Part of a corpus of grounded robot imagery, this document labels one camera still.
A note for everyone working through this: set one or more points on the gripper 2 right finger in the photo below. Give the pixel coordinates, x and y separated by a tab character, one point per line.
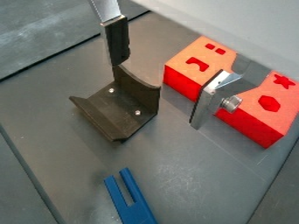
219	91

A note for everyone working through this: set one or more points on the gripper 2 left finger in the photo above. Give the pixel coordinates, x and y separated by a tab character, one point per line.
113	29

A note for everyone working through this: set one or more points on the red shape-sorter fixture block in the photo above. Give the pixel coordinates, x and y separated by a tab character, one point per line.
251	97

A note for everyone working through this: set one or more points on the black L-shaped regrasp stand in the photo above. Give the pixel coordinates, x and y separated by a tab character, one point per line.
121	107

